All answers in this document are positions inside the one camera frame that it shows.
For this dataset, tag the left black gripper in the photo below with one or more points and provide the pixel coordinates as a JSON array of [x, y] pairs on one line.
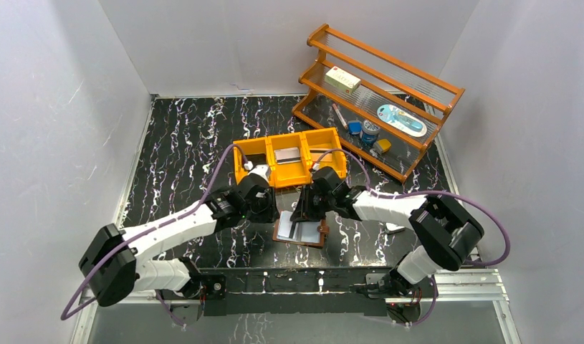
[[268, 208]]

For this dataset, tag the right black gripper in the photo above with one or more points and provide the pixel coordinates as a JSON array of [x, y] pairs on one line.
[[304, 207]]

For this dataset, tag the brown leather card holder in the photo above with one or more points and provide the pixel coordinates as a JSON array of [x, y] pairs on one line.
[[309, 234]]

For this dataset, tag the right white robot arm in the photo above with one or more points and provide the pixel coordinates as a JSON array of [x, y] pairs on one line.
[[447, 232]]

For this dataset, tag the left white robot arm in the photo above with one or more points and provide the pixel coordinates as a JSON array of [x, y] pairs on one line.
[[119, 262]]

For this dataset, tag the black card in bin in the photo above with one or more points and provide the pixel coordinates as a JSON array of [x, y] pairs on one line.
[[257, 159]]

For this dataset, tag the orange three-compartment bin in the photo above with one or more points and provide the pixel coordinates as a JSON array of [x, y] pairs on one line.
[[292, 174]]

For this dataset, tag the white blue clip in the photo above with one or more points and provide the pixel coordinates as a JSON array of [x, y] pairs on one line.
[[393, 229]]

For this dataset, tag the yellow grey sharpener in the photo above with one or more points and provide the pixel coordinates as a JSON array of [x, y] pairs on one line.
[[381, 146]]

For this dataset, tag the blue round tin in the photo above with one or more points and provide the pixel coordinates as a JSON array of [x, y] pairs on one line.
[[369, 132]]

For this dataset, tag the red white pen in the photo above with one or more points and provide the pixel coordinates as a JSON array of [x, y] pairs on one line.
[[342, 120]]

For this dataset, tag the orange wooden shelf rack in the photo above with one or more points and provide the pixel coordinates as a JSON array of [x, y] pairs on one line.
[[384, 80]]

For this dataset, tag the blue blister pack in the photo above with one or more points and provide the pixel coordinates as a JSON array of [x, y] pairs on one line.
[[401, 120]]

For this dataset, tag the white cardboard box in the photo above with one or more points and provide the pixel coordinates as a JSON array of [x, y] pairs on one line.
[[342, 80]]

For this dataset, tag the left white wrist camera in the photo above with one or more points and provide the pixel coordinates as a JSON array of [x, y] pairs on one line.
[[261, 170]]

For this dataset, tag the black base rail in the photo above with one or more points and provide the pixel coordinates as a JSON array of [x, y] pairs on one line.
[[359, 290]]

